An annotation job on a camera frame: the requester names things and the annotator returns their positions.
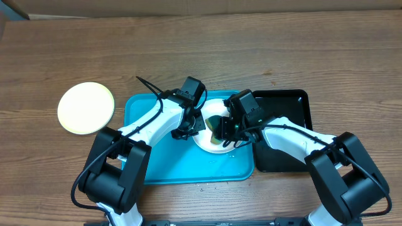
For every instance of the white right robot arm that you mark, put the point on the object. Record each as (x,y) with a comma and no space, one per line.
(349,184)

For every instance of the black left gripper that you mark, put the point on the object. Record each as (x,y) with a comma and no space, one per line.
(200,126)

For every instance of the white plate with sauce streak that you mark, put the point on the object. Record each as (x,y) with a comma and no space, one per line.
(212,107)

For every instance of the black plastic tray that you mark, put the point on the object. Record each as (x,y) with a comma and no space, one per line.
(294,105)

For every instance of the teal plastic tray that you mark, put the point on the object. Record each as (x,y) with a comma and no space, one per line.
(175,161)

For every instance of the yellow plate with sauce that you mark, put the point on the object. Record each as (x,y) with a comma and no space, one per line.
(85,108)

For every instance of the green yellow sponge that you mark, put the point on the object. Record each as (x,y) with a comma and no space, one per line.
(213,123)

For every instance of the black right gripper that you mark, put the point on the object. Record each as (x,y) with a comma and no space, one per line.
(227,133)

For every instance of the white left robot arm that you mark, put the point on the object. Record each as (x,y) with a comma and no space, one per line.
(114,172)

